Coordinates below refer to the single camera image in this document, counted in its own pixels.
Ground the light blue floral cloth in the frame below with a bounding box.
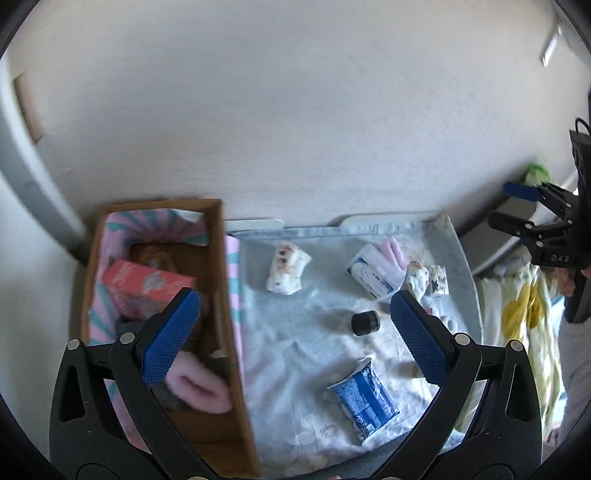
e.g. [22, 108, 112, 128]
[226, 215, 483, 455]

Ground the red tissue packet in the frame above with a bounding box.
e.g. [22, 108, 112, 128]
[102, 259, 197, 321]

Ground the brown fuzzy item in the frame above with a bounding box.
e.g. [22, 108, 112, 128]
[130, 242, 175, 273]

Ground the yellow floral bedding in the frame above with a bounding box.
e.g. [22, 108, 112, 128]
[475, 263, 566, 444]

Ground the person's right hand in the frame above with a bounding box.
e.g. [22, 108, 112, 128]
[555, 267, 591, 298]

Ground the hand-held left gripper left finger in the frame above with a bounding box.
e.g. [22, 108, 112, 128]
[48, 287, 218, 480]

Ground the grey door frame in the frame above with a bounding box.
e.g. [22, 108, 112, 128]
[0, 60, 88, 264]

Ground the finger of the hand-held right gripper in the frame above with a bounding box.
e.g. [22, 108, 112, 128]
[502, 181, 579, 219]
[488, 211, 574, 251]

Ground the green item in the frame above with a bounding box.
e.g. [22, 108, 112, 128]
[524, 162, 551, 185]

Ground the pink fluffy scrunchie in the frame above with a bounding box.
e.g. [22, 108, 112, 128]
[167, 353, 232, 413]
[379, 237, 407, 271]

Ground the white printed rolled sock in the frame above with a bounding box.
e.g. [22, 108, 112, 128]
[405, 261, 431, 301]
[266, 244, 311, 296]

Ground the small patterned packet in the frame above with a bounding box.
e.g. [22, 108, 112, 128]
[427, 264, 450, 296]

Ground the blue tissue packet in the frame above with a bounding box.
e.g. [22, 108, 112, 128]
[325, 356, 400, 446]

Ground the cardboard box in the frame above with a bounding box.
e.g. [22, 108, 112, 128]
[81, 198, 263, 478]

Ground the white wall fixture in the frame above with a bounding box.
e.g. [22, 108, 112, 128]
[540, 23, 565, 65]

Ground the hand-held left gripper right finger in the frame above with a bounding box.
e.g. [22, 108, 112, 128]
[369, 290, 542, 480]

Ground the pink and teal striped cloth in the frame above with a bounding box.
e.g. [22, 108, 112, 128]
[87, 208, 244, 453]

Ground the small black jar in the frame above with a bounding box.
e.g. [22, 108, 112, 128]
[351, 310, 380, 337]

